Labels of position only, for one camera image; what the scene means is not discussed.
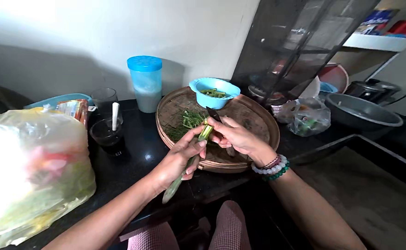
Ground dark cooking pot with lid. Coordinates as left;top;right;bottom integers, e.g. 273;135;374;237
345;78;406;106

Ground light blue oval tray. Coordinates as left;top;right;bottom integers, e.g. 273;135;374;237
25;93;95;111

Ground white spoon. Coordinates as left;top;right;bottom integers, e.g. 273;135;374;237
112;102;120;131

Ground red plastic basin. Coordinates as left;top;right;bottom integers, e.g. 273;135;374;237
317;63;349;94

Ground tall container with blue lid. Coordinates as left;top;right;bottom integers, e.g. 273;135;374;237
127;56;163;114

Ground dark glass bowl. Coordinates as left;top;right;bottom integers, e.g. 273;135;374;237
89;119;124;147

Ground light blue plastic bowl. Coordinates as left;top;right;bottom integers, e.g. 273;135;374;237
189;77;241;110

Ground brown printed packet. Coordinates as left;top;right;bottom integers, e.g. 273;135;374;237
56;99;89;130

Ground round woven bamboo tray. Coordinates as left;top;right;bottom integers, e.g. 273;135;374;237
155;86;280;173

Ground clear plastic bag with vegetables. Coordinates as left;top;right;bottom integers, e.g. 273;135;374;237
279;97;332;137

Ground person's right hand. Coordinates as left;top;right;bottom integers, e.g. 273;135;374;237
206;116;276;166

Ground white wall shelf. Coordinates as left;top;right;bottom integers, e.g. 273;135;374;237
342;33;406;53

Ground black sink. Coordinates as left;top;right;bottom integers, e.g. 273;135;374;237
288;134;406;250

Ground long green vegetable pod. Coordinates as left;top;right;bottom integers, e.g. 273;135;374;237
162;119;214;205

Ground dark glass-door cabinet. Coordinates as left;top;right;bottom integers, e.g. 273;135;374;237
231;0;381;106

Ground person's left forearm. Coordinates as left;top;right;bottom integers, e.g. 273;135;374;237
42;170;169;250

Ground large grey basin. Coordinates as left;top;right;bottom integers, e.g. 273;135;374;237
324;93;403;132

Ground clear drinking glass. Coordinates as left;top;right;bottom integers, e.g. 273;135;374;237
91;87;123;125

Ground person's right forearm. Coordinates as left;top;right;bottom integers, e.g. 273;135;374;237
252;146;367;250

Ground person's left hand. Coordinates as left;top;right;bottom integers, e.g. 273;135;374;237
150;125;208;194

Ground yellowish plastic bag of vegetables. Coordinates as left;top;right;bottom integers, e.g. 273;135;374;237
0;105;97;250

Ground pile of cut green pieces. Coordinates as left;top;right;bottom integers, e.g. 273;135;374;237
200;88;227;98

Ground person's legs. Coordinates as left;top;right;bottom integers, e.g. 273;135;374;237
127;200;251;250

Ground knife with dark blade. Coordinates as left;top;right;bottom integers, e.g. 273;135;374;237
206;106;236;157

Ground heap of green peelings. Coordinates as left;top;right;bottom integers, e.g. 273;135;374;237
163;109;209;143

